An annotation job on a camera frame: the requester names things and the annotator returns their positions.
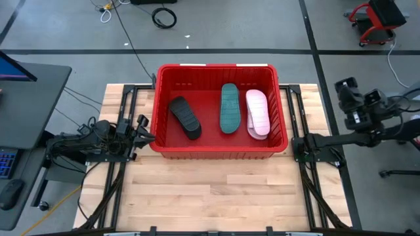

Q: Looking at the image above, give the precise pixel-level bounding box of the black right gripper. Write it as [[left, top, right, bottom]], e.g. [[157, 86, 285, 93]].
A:
[[334, 77, 389, 132]]

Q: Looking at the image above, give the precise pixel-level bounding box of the coiled black cable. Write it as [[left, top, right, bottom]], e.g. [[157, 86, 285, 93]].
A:
[[151, 7, 178, 30]]

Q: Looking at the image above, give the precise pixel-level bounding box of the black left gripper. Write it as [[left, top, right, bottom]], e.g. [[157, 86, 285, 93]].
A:
[[114, 114, 156, 161]]

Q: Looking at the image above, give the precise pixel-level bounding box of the grey table leg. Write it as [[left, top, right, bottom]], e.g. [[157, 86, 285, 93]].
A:
[[398, 81, 420, 100]]

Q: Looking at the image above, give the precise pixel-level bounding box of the red plastic bin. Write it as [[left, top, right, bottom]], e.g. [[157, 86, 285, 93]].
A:
[[150, 63, 289, 161]]

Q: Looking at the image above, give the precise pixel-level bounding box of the white cable with yellow plug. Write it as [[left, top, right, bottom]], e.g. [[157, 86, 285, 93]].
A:
[[99, 2, 114, 24]]

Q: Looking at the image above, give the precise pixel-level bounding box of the black desk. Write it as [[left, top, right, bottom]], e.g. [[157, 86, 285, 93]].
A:
[[0, 62, 72, 231]]

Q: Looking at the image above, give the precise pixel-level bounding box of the long black floor cable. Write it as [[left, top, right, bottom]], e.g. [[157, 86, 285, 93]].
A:
[[110, 0, 157, 83]]

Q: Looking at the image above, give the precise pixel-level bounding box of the computer monitor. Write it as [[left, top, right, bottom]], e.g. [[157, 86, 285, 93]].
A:
[[0, 50, 37, 83]]

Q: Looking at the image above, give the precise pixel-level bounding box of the black aluminium table frame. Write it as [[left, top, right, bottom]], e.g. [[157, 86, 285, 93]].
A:
[[78, 83, 354, 236]]

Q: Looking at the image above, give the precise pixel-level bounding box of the white floor cable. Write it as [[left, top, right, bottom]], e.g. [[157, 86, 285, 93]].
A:
[[387, 39, 411, 89]]

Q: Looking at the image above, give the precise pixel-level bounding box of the pink slide sandal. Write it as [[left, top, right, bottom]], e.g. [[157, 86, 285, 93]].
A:
[[246, 111, 268, 141], [245, 89, 271, 137]]

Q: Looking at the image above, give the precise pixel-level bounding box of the black office chair base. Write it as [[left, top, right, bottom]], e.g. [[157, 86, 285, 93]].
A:
[[379, 140, 420, 180]]

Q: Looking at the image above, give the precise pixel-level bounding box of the backlit keyboard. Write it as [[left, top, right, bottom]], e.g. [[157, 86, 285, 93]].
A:
[[0, 147, 18, 180]]

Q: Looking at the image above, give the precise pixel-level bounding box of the black computer mouse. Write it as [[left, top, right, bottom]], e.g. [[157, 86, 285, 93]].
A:
[[0, 178, 26, 211]]

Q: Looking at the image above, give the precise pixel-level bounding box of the yellow floor cable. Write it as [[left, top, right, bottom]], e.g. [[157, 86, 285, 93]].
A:
[[19, 185, 82, 236]]

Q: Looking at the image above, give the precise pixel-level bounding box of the black slide sandal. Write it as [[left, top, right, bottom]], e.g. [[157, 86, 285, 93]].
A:
[[168, 96, 203, 141]]

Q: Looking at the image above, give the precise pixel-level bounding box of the green slide sandal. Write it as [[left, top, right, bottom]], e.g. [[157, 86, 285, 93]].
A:
[[219, 83, 242, 135]]

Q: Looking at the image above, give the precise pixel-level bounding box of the red and black creeper stool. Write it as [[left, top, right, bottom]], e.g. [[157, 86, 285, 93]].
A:
[[343, 0, 410, 47]]

